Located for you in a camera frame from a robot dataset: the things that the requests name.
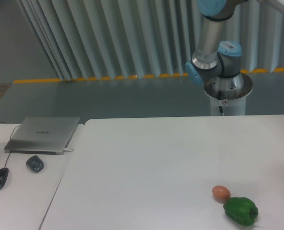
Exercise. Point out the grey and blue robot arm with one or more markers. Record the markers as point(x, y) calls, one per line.
point(216, 64)

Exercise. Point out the green bell pepper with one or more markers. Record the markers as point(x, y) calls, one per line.
point(241, 210)

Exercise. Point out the brown egg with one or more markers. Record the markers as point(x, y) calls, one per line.
point(221, 193)

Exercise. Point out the white folding partition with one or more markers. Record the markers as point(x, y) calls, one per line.
point(101, 39)

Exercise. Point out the silver closed laptop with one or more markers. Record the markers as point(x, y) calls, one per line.
point(44, 135)

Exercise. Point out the small dark grey case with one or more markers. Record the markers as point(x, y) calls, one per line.
point(35, 164)

